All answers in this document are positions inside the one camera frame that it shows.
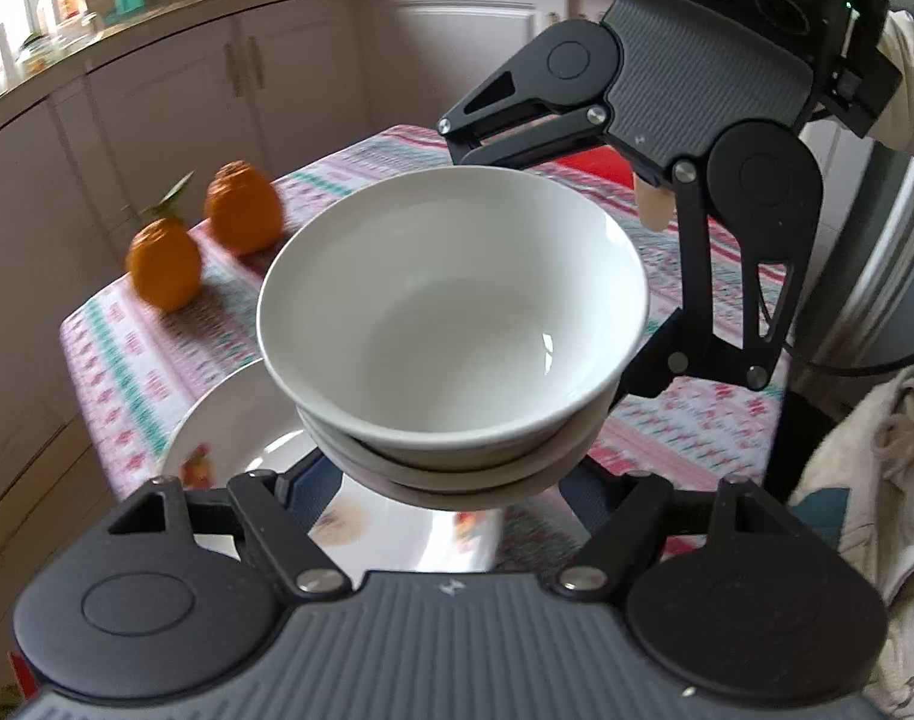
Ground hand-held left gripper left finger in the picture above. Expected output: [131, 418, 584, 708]
[107, 456, 353, 602]

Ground patterned striped tablecloth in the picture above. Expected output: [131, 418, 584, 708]
[59, 124, 792, 571]

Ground silver appliance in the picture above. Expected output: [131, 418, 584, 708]
[798, 120, 914, 368]

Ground white ceramic bowl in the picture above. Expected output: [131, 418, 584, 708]
[295, 390, 615, 492]
[256, 167, 651, 470]
[317, 427, 604, 517]

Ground white plate two flower prints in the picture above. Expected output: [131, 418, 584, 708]
[160, 360, 503, 575]

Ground beige kitchen countertop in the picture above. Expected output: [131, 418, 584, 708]
[0, 0, 615, 143]

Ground cream printed cloth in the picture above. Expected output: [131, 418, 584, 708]
[790, 360, 914, 720]

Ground orange with green leaf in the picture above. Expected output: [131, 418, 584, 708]
[125, 172, 203, 314]

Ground person's right hand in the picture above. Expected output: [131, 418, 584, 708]
[635, 172, 679, 232]

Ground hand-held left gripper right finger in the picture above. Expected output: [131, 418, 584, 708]
[558, 469, 795, 602]

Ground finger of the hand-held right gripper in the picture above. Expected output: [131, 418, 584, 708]
[437, 41, 615, 170]
[614, 160, 801, 400]

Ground black cable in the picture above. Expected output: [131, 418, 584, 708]
[790, 337, 914, 377]

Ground red round snack packet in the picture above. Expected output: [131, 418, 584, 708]
[547, 146, 639, 190]

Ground bumpy orange without leaf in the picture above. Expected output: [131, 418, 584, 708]
[203, 160, 285, 256]

